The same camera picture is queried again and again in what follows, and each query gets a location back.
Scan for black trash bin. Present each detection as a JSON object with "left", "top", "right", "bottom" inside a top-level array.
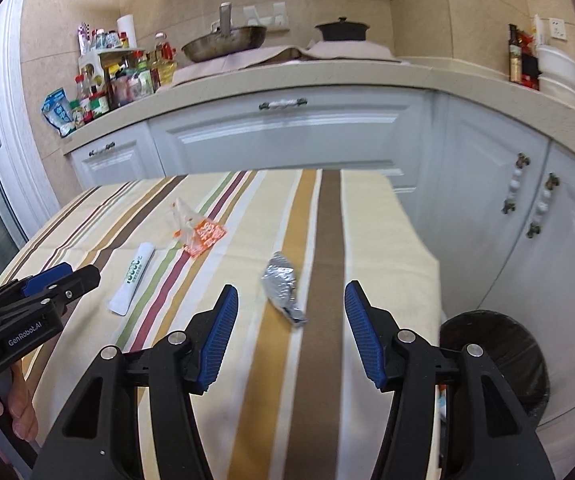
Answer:
[{"left": 439, "top": 310, "right": 550, "bottom": 426}]

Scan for person's left hand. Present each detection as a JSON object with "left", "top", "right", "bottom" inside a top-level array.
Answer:
[{"left": 0, "top": 362, "right": 39, "bottom": 442}]

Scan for slim white green sachet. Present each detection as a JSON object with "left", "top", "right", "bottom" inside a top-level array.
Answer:
[{"left": 108, "top": 243, "right": 155, "bottom": 316}]

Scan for orange clear plastic wrapper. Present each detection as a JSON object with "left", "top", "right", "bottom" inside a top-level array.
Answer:
[{"left": 171, "top": 198, "right": 226, "bottom": 258}]

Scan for blue white snack bag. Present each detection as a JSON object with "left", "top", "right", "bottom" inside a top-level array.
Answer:
[{"left": 41, "top": 88, "right": 76, "bottom": 138}]

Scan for striped tablecloth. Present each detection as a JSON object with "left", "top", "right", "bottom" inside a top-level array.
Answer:
[{"left": 1, "top": 170, "right": 441, "bottom": 479}]

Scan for spice rack with jars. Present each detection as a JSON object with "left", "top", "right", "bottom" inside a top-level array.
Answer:
[{"left": 74, "top": 23, "right": 160, "bottom": 124}]

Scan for crumpled silver foil wrapper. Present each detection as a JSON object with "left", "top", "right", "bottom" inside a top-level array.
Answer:
[{"left": 260, "top": 252, "right": 307, "bottom": 327}]

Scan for yellow cooking oil bottle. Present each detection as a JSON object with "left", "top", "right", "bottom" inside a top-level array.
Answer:
[{"left": 153, "top": 32, "right": 176, "bottom": 86}]

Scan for white paper towel roll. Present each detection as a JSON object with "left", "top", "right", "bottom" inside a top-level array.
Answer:
[{"left": 117, "top": 14, "right": 138, "bottom": 49}]

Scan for steel wok pan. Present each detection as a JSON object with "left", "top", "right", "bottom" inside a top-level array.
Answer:
[{"left": 182, "top": 2, "right": 266, "bottom": 63}]

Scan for beige cloth on stove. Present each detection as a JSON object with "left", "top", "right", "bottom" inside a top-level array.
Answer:
[{"left": 171, "top": 41, "right": 402, "bottom": 86}]

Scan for stacked white bowls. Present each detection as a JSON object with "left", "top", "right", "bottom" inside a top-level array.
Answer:
[{"left": 537, "top": 44, "right": 575, "bottom": 107}]

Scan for red sauce bottle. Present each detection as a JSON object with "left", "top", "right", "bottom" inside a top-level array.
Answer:
[{"left": 519, "top": 30, "right": 540, "bottom": 90}]

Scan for dark olive oil bottle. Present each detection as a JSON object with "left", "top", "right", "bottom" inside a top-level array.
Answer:
[{"left": 508, "top": 24, "right": 522, "bottom": 84}]

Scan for black cooking pot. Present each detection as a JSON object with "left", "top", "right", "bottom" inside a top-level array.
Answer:
[{"left": 316, "top": 16, "right": 370, "bottom": 41}]

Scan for drawer handle left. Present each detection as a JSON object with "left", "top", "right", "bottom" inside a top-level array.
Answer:
[{"left": 88, "top": 142, "right": 116, "bottom": 157}]

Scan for drawer handle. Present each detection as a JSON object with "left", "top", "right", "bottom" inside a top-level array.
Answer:
[
  {"left": 88, "top": 142, "right": 116, "bottom": 157},
  {"left": 258, "top": 98, "right": 308, "bottom": 110}
]

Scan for white sliding door frame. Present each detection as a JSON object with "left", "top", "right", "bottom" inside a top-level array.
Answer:
[{"left": 0, "top": 0, "right": 60, "bottom": 247}]

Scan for cabinet door handle right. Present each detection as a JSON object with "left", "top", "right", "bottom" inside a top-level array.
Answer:
[{"left": 526, "top": 172, "right": 560, "bottom": 238}]

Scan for cabinet door handle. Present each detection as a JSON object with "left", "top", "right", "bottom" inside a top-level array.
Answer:
[
  {"left": 501, "top": 153, "right": 530, "bottom": 214},
  {"left": 526, "top": 172, "right": 560, "bottom": 238}
]

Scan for cabinet door handle left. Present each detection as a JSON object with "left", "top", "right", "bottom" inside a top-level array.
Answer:
[{"left": 501, "top": 153, "right": 530, "bottom": 214}]

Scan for drawer handle centre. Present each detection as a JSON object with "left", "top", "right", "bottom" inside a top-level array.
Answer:
[{"left": 258, "top": 98, "right": 308, "bottom": 110}]

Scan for white wall socket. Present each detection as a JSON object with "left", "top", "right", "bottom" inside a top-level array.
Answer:
[{"left": 549, "top": 18, "right": 567, "bottom": 41}]

